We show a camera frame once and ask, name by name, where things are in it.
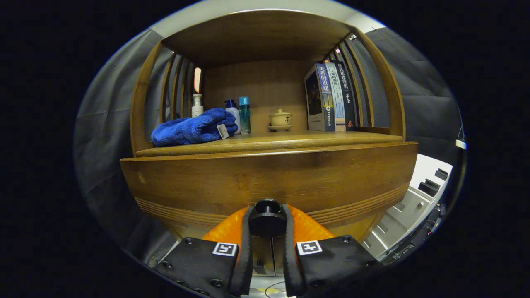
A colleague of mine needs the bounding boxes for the teal translucent bottle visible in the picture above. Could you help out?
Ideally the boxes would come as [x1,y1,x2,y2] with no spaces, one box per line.
[238,96,251,134]

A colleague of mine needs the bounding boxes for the white metal base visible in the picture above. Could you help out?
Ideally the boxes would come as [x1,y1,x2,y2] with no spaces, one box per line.
[362,154,454,259]

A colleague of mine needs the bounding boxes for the white bottle with blue cap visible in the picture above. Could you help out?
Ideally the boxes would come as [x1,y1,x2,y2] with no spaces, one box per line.
[225,99,241,135]

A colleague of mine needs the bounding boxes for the wooden drawer with black knob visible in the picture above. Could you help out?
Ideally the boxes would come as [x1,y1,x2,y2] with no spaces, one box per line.
[120,142,419,241]

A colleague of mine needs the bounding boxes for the pale blue book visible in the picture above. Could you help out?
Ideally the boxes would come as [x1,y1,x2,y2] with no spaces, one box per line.
[325,62,347,132]

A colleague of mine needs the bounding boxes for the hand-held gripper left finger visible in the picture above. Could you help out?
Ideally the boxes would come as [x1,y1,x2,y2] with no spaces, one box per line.
[152,206,254,298]

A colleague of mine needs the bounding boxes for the black book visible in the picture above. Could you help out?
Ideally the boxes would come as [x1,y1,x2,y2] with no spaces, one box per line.
[332,60,359,132]

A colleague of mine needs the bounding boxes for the beige ceramic lidded cup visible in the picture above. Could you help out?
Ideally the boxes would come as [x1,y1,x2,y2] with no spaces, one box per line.
[268,108,293,132]

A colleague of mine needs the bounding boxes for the thin cable with white connector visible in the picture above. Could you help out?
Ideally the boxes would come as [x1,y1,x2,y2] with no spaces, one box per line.
[455,122,468,150]

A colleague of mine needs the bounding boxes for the grey book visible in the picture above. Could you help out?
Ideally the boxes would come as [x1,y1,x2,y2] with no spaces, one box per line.
[304,63,336,132]

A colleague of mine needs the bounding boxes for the wooden countertop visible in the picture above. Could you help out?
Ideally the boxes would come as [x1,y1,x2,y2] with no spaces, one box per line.
[136,130,405,157]

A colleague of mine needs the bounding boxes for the wooden cabinet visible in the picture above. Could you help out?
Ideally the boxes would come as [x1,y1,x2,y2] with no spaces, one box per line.
[120,9,419,277]

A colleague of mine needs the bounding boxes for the blue fluffy towel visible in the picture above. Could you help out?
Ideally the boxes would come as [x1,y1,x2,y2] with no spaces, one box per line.
[151,108,241,147]

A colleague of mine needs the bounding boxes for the white pump bottle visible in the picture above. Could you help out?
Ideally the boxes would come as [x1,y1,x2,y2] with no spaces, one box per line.
[191,93,204,118]

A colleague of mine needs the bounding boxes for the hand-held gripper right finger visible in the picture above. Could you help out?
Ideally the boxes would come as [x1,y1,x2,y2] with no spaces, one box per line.
[283,204,378,298]

